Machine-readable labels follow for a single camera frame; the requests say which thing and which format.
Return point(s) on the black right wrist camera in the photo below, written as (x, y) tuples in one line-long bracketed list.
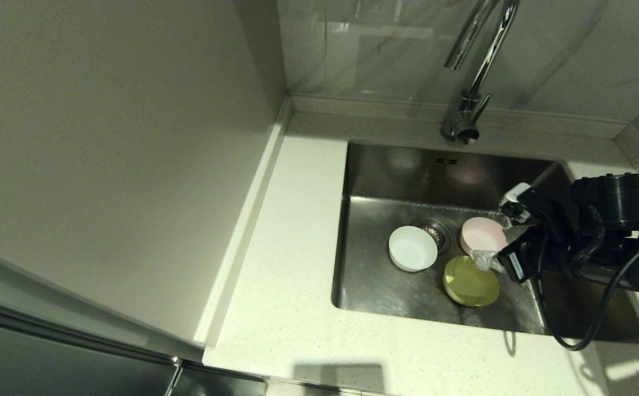
[(611, 201)]

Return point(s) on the white plastic bowl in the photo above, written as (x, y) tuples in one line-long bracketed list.
[(412, 248)]

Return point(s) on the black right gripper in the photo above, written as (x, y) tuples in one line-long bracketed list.
[(564, 242)]

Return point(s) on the yellow plastic bowl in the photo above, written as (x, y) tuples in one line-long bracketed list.
[(471, 281)]

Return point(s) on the chrome gooseneck faucet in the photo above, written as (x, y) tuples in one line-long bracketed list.
[(462, 124)]

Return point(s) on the grey tall cabinet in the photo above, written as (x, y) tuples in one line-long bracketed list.
[(105, 165)]

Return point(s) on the round metal drain strainer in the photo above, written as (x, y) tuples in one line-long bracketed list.
[(440, 234)]

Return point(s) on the stainless steel sink basin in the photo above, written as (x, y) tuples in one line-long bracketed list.
[(385, 286)]

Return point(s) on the pink plastic bowl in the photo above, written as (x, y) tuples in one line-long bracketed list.
[(481, 235)]

